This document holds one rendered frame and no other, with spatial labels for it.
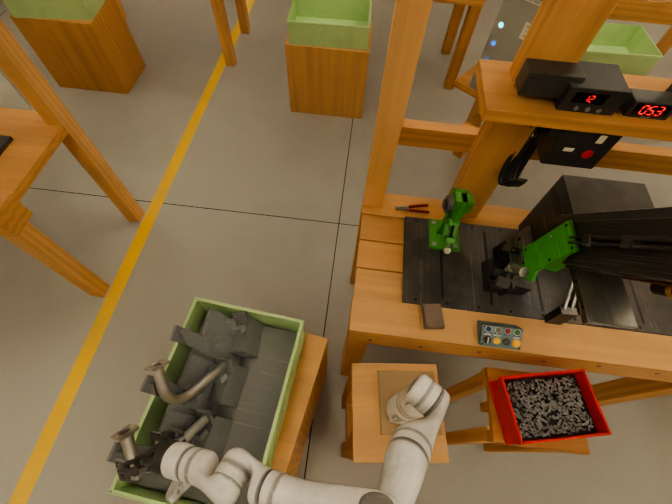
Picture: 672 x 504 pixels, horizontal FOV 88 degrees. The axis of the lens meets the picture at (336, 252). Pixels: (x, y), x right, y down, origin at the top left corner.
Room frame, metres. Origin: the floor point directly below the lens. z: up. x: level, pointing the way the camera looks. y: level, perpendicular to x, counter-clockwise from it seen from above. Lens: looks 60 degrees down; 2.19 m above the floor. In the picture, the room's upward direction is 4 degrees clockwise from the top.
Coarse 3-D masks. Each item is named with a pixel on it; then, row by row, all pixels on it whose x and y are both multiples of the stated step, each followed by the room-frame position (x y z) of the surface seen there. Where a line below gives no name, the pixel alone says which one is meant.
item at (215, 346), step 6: (228, 324) 0.37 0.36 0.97; (234, 324) 0.38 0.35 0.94; (228, 330) 0.36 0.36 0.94; (234, 330) 0.36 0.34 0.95; (240, 330) 0.35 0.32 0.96; (210, 336) 0.31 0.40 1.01; (210, 342) 0.29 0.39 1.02; (216, 342) 0.30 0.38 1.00; (222, 342) 0.30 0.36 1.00; (210, 348) 0.28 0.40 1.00; (216, 348) 0.28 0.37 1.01; (222, 348) 0.27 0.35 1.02
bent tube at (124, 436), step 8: (128, 424) 0.03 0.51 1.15; (192, 424) 0.05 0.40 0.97; (200, 424) 0.05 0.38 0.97; (120, 432) 0.01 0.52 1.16; (128, 432) 0.01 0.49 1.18; (184, 432) 0.03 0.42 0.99; (192, 432) 0.03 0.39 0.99; (112, 440) -0.01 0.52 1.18; (120, 440) -0.01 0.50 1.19; (128, 440) 0.00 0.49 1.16; (128, 448) -0.02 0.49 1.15; (136, 448) -0.02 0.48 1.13; (128, 456) -0.04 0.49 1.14
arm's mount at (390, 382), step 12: (384, 372) 0.26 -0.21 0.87; (396, 372) 0.27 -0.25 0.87; (408, 372) 0.27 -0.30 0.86; (420, 372) 0.28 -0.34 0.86; (432, 372) 0.28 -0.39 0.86; (384, 384) 0.22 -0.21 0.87; (396, 384) 0.23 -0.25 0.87; (408, 384) 0.23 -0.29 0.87; (384, 396) 0.18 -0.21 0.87; (384, 408) 0.14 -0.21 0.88; (384, 420) 0.11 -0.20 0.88; (384, 432) 0.07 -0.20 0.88
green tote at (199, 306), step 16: (192, 304) 0.44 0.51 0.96; (208, 304) 0.45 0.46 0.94; (224, 304) 0.45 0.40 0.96; (192, 320) 0.39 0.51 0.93; (272, 320) 0.41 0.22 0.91; (288, 320) 0.41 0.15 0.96; (304, 336) 0.39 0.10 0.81; (176, 352) 0.27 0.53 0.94; (176, 368) 0.22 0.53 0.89; (288, 368) 0.24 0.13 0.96; (288, 384) 0.20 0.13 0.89; (160, 400) 0.12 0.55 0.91; (144, 416) 0.06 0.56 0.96; (160, 416) 0.07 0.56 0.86; (144, 432) 0.02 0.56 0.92; (272, 432) 0.04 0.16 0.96; (272, 448) 0.00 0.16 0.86; (128, 496) -0.14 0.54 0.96; (144, 496) -0.14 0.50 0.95; (160, 496) -0.15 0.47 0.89
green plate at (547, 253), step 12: (564, 228) 0.69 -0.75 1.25; (540, 240) 0.70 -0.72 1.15; (552, 240) 0.67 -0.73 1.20; (564, 240) 0.65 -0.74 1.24; (576, 240) 0.63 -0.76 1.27; (528, 252) 0.68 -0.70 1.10; (540, 252) 0.65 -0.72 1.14; (552, 252) 0.63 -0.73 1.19; (564, 252) 0.61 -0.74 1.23; (528, 264) 0.63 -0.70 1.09; (540, 264) 0.61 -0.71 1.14; (552, 264) 0.61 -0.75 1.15; (564, 264) 0.60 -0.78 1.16
